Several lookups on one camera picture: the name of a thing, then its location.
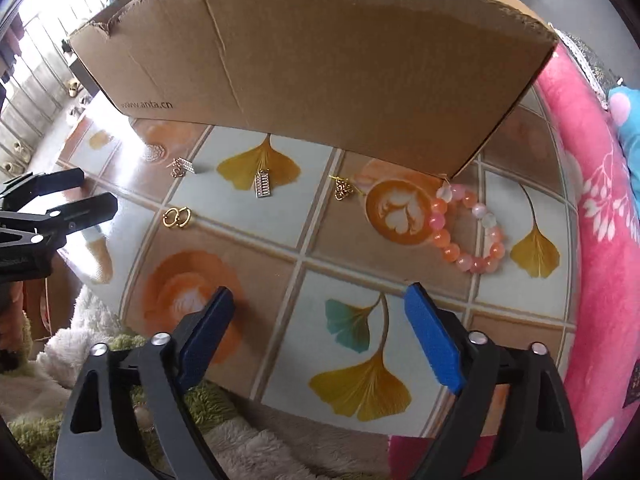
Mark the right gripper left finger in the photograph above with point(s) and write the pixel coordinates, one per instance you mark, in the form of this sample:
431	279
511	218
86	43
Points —
99	437

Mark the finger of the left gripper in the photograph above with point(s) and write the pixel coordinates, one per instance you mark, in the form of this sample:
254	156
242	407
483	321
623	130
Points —
75	216
29	186

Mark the gold double ring earrings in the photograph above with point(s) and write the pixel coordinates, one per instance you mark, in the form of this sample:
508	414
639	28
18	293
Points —
177	218

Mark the gold rhinestone brooch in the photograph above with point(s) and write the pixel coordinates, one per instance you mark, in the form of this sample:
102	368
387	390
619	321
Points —
180	167

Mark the silver rectangular pendant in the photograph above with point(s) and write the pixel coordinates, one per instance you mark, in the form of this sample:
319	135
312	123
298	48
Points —
262	186

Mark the green shaggy rug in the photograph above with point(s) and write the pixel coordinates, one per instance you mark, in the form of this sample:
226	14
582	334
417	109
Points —
32	403

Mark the pink floral blanket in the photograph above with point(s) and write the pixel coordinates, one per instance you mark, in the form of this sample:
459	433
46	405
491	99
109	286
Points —
515	416

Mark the light blue pillow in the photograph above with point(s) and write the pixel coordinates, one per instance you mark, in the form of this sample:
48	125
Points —
625	109

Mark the brown cardboard box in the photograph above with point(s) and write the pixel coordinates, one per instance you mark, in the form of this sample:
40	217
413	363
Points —
420	83

